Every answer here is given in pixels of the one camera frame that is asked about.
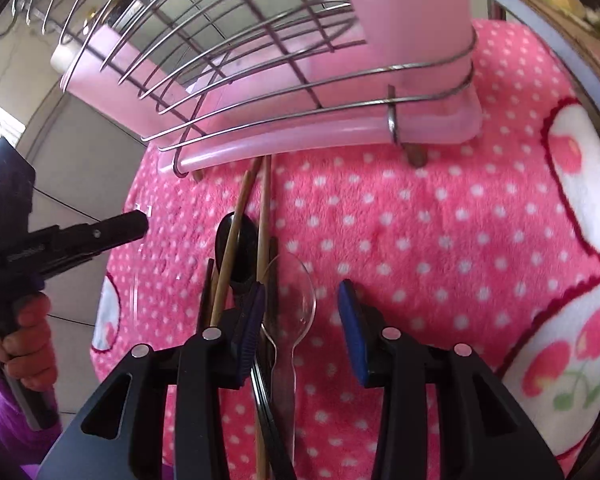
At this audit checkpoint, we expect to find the pink plastic utensil cup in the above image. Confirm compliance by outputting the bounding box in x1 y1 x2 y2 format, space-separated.
332 0 476 92

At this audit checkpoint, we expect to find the brown cardboard box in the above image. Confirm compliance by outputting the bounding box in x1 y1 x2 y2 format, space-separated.
495 0 600 126

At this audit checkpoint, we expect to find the person's left hand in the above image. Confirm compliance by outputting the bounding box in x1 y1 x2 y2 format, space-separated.
0 292 59 394

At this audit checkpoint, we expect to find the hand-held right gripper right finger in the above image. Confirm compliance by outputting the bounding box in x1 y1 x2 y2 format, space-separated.
336 279 566 480

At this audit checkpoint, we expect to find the metal wire dish rack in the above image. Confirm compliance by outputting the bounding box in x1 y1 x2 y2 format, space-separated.
10 0 493 181

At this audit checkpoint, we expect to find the dark brown chopstick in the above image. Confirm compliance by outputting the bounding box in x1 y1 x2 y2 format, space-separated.
267 236 281 321
198 258 216 333

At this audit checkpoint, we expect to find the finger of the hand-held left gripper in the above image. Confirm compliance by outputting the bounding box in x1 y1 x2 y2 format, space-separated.
32 211 150 282

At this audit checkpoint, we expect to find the pink plastic drip tray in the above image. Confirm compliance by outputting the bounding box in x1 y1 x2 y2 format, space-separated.
62 25 482 177

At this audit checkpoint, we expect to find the black plastic spoon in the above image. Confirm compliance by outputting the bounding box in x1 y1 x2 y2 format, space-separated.
214 212 297 480

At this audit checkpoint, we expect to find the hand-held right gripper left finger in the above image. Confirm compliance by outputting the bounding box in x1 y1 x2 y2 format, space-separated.
37 282 268 480

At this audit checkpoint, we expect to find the clear plastic spoon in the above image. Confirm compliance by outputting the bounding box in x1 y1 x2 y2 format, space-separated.
262 252 317 463

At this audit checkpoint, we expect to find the pink polka dot blanket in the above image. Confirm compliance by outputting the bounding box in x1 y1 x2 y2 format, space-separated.
90 17 600 480

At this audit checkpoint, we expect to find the brown wooden chopstick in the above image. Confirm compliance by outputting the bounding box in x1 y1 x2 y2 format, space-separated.
207 170 254 328
252 155 273 480

